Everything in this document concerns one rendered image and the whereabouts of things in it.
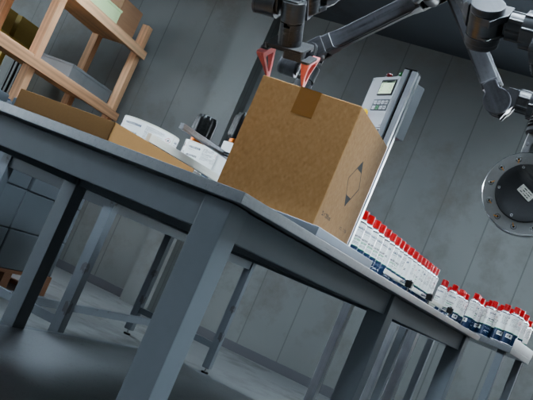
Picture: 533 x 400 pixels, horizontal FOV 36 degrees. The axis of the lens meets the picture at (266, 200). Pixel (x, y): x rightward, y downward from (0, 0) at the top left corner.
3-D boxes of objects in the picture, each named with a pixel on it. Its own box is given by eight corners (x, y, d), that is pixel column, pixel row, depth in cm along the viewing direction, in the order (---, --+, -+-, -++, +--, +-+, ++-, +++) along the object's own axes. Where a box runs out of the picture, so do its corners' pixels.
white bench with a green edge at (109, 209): (123, 331, 549) (171, 221, 556) (216, 377, 520) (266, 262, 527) (-78, 298, 375) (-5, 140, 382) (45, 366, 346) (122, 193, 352)
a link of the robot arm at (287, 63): (318, 44, 249) (327, 49, 257) (285, 33, 254) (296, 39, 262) (304, 81, 251) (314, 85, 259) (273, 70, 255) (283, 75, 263)
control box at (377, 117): (373, 140, 277) (395, 89, 279) (403, 142, 262) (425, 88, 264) (350, 127, 273) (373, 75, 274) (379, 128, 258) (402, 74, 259)
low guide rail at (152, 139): (312, 240, 283) (315, 235, 283) (316, 241, 282) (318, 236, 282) (144, 140, 189) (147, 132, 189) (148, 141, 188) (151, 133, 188)
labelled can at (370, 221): (347, 264, 311) (368, 215, 313) (359, 269, 309) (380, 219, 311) (343, 262, 307) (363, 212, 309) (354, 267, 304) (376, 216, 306)
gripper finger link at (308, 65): (291, 78, 201) (295, 42, 196) (316, 86, 199) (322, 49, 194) (278, 86, 196) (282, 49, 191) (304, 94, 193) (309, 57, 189)
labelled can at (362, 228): (340, 260, 305) (362, 210, 307) (353, 265, 302) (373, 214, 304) (336, 258, 300) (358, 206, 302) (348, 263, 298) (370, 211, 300)
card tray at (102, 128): (100, 152, 191) (107, 136, 191) (186, 186, 178) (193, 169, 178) (13, 105, 164) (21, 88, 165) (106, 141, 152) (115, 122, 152)
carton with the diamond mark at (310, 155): (258, 215, 204) (301, 117, 206) (345, 249, 195) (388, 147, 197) (213, 186, 176) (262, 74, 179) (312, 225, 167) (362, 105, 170)
